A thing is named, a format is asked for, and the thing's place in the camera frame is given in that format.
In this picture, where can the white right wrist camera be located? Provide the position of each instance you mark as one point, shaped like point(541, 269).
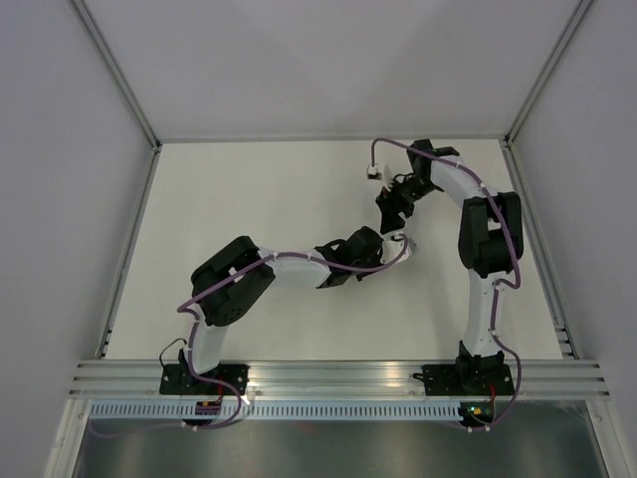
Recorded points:
point(381, 175)

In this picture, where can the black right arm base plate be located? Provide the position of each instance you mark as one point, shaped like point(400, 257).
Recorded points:
point(448, 380)

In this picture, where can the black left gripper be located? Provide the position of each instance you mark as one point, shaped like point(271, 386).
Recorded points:
point(377, 258)

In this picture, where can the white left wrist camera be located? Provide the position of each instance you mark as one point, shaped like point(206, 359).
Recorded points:
point(397, 247)

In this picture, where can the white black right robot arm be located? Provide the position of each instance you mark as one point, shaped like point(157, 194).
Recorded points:
point(490, 246)

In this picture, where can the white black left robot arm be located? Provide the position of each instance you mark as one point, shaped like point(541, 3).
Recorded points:
point(228, 285)

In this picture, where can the white slotted cable duct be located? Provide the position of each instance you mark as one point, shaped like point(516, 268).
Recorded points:
point(279, 410)

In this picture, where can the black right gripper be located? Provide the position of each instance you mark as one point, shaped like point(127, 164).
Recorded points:
point(390, 206)

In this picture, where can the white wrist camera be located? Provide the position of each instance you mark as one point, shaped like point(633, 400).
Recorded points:
point(397, 247)
point(381, 175)

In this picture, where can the aluminium frame rail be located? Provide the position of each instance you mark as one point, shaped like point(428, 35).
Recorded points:
point(281, 380)

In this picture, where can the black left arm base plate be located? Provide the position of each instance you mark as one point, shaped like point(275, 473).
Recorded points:
point(177, 380)

